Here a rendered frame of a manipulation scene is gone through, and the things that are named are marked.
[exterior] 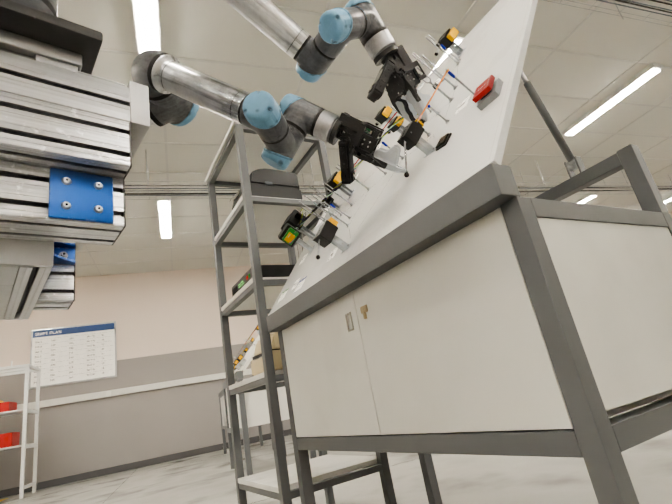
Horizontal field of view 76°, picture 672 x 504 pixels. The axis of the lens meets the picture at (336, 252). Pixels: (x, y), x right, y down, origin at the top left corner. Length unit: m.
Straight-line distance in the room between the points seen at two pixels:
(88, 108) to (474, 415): 0.90
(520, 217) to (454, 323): 0.27
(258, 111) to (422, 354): 0.66
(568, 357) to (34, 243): 0.89
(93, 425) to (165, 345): 1.60
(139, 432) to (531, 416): 7.73
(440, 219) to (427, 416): 0.45
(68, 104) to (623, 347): 1.03
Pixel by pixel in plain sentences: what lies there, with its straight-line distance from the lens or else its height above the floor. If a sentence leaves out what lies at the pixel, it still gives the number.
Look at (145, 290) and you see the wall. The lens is 8.65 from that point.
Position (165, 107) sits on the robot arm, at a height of 1.34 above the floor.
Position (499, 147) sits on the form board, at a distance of 0.89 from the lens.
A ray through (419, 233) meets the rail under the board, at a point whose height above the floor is 0.82.
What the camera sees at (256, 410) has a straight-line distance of 4.00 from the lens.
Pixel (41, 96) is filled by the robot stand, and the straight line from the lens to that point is 0.84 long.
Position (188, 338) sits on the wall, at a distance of 8.42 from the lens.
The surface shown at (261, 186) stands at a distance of 2.14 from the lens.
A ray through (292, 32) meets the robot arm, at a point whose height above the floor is 1.41.
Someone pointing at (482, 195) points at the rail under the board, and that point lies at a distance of 0.84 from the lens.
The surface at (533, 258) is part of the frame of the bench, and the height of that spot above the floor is 0.68.
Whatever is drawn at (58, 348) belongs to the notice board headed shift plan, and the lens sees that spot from 8.59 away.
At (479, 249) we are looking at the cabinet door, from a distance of 0.89.
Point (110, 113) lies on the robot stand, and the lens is 0.85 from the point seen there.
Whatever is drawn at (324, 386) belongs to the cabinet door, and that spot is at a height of 0.55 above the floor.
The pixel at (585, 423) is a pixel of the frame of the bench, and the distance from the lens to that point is 0.82.
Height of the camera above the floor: 0.52
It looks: 18 degrees up
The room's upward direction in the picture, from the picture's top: 11 degrees counter-clockwise
